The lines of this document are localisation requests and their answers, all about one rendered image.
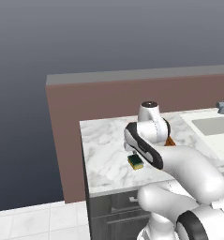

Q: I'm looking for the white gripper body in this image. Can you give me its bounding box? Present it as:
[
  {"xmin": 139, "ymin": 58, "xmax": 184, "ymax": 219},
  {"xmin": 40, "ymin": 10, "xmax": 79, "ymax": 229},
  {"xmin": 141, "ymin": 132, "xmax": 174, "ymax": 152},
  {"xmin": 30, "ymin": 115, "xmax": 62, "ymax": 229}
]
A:
[{"xmin": 123, "ymin": 141, "xmax": 139, "ymax": 157}]

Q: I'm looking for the green and yellow sponge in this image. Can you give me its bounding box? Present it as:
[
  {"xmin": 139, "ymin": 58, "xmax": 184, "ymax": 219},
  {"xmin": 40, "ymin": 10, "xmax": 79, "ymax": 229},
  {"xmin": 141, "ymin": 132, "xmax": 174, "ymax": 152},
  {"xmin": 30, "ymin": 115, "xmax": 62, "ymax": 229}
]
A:
[{"xmin": 127, "ymin": 153, "xmax": 145, "ymax": 172}]

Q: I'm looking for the dark grey drawer front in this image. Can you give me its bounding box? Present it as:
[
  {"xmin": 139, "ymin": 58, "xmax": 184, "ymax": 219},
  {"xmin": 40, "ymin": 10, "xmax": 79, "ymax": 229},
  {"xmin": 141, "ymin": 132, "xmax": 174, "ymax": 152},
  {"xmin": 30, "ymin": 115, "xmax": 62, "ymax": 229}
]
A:
[{"xmin": 88, "ymin": 188, "xmax": 151, "ymax": 218}]

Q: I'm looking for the dark grey cupboard door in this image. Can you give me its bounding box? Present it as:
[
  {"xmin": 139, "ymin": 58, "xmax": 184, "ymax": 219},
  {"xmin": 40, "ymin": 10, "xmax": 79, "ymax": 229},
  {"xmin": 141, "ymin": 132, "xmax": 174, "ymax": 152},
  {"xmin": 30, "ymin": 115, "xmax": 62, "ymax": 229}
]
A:
[{"xmin": 89, "ymin": 209, "xmax": 153, "ymax": 240}]

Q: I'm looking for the white sink basin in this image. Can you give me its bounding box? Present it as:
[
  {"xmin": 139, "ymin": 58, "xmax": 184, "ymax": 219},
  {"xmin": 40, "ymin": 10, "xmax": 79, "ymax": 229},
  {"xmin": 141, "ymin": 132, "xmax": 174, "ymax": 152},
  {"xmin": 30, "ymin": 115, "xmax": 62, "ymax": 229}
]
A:
[{"xmin": 178, "ymin": 107, "xmax": 224, "ymax": 161}]

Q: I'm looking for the dark cupboard door handle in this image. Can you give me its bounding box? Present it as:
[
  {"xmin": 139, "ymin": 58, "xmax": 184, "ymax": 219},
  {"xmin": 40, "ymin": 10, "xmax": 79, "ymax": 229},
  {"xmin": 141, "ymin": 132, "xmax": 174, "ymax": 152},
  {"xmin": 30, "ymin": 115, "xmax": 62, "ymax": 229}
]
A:
[{"xmin": 105, "ymin": 213, "xmax": 151, "ymax": 225}]

